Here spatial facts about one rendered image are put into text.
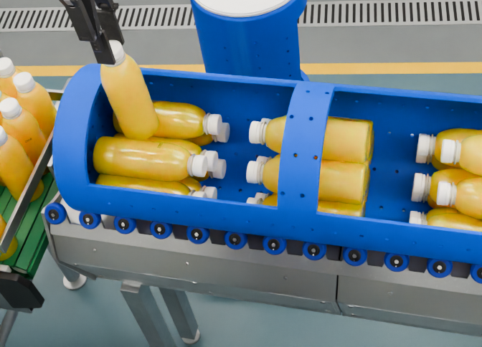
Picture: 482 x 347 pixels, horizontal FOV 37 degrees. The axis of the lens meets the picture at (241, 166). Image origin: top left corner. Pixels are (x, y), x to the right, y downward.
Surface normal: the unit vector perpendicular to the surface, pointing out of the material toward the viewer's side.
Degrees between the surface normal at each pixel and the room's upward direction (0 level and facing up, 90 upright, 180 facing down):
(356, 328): 0
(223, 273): 70
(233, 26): 90
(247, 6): 0
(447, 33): 0
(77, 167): 58
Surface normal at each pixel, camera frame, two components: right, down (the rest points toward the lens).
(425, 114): -0.22, 0.80
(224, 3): -0.11, -0.60
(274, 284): -0.25, 0.55
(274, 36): 0.39, 0.71
